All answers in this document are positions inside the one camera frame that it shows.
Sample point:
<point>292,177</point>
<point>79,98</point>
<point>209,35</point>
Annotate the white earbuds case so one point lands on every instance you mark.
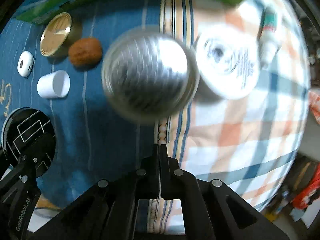
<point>25,63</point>

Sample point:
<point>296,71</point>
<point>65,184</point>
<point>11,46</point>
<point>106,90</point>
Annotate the white spray bottle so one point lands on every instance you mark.
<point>269,41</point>

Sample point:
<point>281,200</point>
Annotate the plaid checked cloth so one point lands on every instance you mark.
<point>250,144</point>

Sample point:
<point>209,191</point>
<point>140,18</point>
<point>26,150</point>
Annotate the silver metal filter basket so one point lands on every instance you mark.
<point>148,75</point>

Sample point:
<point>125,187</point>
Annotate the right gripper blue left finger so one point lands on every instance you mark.
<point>148,194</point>

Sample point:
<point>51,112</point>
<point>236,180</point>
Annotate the red plastic bag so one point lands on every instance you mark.
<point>309,194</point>

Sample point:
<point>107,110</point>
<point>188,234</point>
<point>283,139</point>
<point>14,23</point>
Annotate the brown walnut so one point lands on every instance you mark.
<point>85,52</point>

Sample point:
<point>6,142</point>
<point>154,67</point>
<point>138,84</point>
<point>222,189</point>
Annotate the orange patterned cloth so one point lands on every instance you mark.
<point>314,104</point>

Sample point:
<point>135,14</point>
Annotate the small white cylinder cap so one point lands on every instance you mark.
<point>54,85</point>

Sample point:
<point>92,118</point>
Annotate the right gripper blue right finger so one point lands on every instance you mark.
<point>179,184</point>

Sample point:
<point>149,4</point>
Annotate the gold round tin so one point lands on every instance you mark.
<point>60,33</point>

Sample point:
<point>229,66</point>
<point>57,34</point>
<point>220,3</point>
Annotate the blue striped cloth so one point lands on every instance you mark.
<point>92,140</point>

